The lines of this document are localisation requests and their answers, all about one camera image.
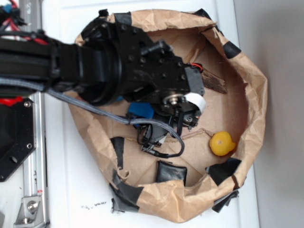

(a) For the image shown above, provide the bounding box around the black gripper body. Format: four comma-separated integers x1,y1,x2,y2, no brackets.
114,22,207,133

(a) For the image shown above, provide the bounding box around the blue rectangular block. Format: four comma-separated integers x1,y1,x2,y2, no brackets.
128,103,154,119

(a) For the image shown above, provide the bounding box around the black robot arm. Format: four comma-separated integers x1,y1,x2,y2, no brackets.
0,19,206,128

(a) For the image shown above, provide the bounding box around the dark brown wood piece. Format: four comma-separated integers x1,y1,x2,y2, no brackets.
201,70,228,94

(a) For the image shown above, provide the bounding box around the yellow rubber duck toy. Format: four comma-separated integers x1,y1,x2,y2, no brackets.
209,131,236,156

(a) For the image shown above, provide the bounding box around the black leather pouch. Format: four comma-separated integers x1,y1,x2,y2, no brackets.
156,161,188,185

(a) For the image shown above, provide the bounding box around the brown paper bag tray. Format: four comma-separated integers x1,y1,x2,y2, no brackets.
69,9,267,223

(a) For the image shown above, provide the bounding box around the white plastic tray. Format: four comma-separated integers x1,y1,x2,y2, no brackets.
42,0,259,228

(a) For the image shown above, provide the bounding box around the grey braided cable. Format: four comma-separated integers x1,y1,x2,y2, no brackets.
0,76,185,158

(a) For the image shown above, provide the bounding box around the red and black wire bundle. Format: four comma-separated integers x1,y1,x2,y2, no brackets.
0,0,48,46

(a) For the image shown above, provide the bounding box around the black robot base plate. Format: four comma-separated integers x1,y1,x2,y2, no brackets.
0,98,35,182

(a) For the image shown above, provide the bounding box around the aluminium extrusion rail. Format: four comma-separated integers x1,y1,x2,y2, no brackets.
18,0,50,228

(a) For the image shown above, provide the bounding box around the metal corner bracket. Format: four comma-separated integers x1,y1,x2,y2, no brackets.
13,196,45,228

